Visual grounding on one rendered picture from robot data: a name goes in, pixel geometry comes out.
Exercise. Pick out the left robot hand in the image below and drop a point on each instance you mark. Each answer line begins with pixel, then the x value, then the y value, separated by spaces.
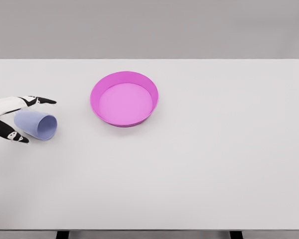
pixel 5 105

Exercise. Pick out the lavender blue cup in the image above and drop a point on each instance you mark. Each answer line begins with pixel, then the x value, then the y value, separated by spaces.
pixel 37 125

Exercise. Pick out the pink round plate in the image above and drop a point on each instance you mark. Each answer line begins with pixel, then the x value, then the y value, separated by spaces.
pixel 123 102

